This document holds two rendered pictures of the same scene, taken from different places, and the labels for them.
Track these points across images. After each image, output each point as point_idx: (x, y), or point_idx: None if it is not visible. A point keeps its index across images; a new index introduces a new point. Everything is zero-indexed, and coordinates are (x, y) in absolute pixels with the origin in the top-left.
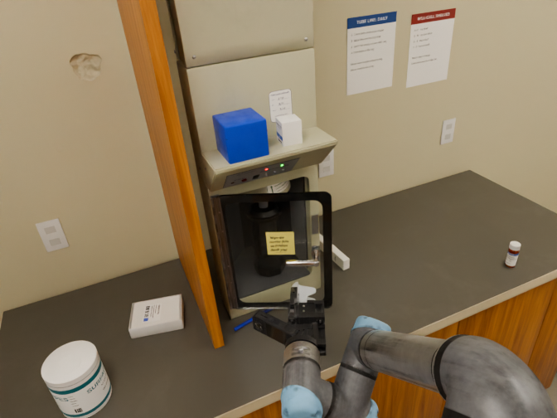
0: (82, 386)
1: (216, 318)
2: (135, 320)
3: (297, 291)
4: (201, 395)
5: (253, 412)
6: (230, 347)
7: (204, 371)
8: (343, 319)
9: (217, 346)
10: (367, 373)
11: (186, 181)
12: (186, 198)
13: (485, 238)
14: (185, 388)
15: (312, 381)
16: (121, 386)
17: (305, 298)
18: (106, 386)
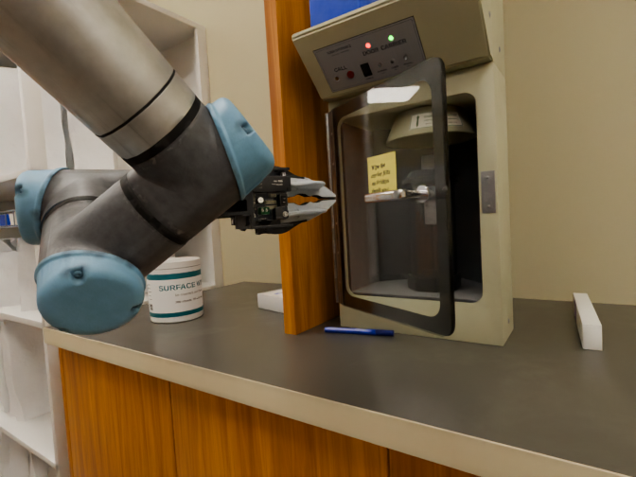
0: (156, 276)
1: (290, 278)
2: (272, 291)
3: (293, 176)
4: (210, 347)
5: (238, 418)
6: (297, 338)
7: (246, 338)
8: (473, 381)
9: (288, 330)
10: (126, 178)
11: (274, 60)
12: (273, 83)
13: None
14: (214, 339)
15: (83, 173)
16: (198, 321)
17: (291, 182)
18: (182, 303)
